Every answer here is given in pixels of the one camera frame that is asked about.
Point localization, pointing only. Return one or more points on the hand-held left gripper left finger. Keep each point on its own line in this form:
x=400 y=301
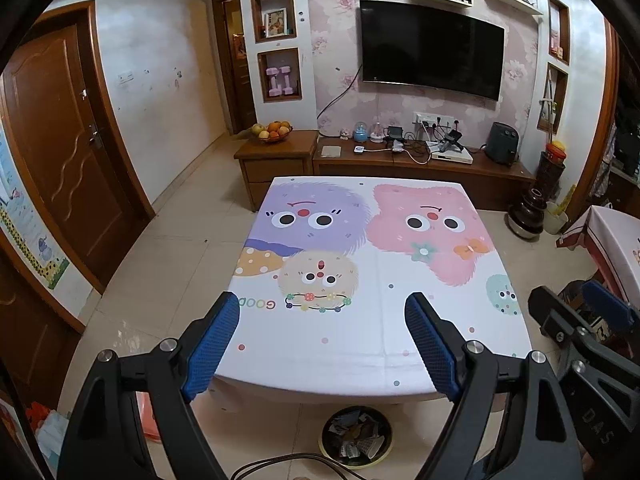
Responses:
x=212 y=345

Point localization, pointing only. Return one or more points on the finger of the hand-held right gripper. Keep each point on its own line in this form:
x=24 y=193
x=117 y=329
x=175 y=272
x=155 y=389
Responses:
x=555 y=320
x=607 y=302

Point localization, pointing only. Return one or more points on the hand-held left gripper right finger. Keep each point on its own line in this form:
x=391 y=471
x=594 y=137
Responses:
x=432 y=345

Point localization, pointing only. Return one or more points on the round trash bin black liner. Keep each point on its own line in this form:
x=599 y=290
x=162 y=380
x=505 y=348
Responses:
x=326 y=437

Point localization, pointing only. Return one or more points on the pink trimmed white tablecloth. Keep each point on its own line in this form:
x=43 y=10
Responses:
x=615 y=245

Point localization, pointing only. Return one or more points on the cartoon printed tablecloth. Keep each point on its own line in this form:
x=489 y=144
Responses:
x=380 y=320

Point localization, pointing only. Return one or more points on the pink plastic stool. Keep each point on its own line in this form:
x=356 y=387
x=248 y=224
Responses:
x=150 y=417

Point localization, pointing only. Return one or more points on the white plastic bucket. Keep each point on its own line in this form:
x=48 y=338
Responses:
x=556 y=219

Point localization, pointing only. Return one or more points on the dark brown ceramic pot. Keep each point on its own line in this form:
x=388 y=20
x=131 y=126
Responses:
x=527 y=215

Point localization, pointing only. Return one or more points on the tall brown cylinder stand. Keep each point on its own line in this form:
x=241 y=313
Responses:
x=552 y=170

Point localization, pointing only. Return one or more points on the long wooden television cabinet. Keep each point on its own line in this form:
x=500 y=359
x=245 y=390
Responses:
x=500 y=185

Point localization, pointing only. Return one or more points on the dark grey appliance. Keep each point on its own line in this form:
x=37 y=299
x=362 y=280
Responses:
x=502 y=145

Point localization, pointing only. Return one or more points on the small wooden cabinet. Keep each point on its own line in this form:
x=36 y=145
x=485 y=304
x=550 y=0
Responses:
x=270 y=170

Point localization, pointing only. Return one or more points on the orange cloth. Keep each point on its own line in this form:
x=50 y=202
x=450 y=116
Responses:
x=39 y=416

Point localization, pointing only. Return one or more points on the plain wooden door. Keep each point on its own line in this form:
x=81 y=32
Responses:
x=25 y=340

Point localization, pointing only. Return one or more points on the white set-top box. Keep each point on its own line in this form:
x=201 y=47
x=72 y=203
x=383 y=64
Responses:
x=452 y=156

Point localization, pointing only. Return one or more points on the beige square tile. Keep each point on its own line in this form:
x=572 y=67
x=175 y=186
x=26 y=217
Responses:
x=330 y=152

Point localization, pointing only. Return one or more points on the bowl of fruit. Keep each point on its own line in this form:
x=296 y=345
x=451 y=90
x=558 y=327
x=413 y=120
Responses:
x=272 y=132

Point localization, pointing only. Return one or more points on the blue round ornament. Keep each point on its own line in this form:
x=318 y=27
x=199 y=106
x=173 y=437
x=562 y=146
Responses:
x=360 y=134

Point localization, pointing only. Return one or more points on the wavy panel wooden door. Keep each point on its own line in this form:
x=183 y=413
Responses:
x=65 y=150

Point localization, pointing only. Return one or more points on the dark wooden inner door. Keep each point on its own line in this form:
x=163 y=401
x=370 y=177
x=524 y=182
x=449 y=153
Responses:
x=240 y=70

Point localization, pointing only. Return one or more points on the children's wall poster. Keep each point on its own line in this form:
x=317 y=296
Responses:
x=30 y=240

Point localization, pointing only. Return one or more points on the white wall power strip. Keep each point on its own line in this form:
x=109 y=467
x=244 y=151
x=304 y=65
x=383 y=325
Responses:
x=425 y=119

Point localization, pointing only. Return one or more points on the black wall television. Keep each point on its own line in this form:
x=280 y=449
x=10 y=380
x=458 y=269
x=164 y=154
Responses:
x=430 y=47

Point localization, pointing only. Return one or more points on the white flat wall shelf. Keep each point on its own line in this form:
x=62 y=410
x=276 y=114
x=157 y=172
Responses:
x=510 y=1

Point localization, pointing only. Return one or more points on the white photo frame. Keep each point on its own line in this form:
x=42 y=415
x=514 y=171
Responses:
x=275 y=22

